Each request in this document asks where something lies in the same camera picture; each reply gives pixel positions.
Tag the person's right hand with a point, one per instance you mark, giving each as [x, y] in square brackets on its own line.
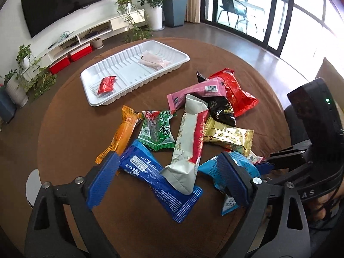
[316, 206]

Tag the tall plant blue pot left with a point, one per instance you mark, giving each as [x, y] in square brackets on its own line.
[7, 107]

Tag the small red snack packet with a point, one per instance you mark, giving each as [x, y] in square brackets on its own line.
[106, 85]

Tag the plant in white pot right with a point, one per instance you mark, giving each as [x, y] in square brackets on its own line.
[153, 13]

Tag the gold snack packet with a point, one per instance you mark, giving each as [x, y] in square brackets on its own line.
[232, 138]

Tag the trailing plant on console right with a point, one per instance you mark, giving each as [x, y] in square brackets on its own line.
[133, 17]

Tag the blue roll cake packet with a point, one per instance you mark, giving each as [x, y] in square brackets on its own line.
[138, 161]

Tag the red white candy packet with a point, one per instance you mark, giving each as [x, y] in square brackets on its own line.
[253, 158]

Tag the plant in white ribbed pot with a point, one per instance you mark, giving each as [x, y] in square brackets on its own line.
[15, 89]

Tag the red storage box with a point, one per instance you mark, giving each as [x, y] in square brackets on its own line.
[80, 52]
[59, 65]

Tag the small brown pot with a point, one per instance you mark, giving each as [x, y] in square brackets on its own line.
[97, 44]

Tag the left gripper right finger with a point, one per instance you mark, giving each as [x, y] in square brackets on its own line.
[289, 235]

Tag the large red snack bag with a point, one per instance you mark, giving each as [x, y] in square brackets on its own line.
[240, 100]

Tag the grey office chair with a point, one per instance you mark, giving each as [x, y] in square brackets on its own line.
[296, 126]

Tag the green snack packet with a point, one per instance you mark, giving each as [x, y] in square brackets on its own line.
[155, 132]

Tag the white tv console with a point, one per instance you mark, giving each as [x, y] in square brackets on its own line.
[102, 28]

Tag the trailing plant on console left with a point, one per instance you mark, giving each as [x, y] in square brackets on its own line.
[32, 76]

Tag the white and red snack packet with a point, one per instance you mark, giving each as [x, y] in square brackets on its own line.
[182, 171]

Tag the light blue snack packet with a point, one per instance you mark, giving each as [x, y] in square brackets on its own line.
[210, 168]

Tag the trailing plant on console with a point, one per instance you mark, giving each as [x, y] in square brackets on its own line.
[133, 17]
[32, 76]

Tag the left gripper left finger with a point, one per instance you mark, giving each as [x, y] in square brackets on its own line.
[48, 231]

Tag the left red storage box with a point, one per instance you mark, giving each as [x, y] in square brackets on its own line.
[59, 65]

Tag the right red storage box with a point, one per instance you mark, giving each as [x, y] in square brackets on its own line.
[80, 52]

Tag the black balcony chair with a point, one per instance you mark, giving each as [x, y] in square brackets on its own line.
[238, 8]

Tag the black snack packet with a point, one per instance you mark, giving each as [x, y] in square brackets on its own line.
[220, 109]

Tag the large plant blue pot right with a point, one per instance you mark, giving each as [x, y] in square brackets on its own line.
[174, 12]

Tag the black wall television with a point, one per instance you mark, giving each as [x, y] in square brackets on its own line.
[64, 2]

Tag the white plastic tray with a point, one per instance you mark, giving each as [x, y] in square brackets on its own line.
[128, 71]

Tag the orange snack bar wrapper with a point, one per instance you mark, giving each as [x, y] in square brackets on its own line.
[130, 118]

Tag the pale pink snack packet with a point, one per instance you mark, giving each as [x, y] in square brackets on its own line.
[153, 61]

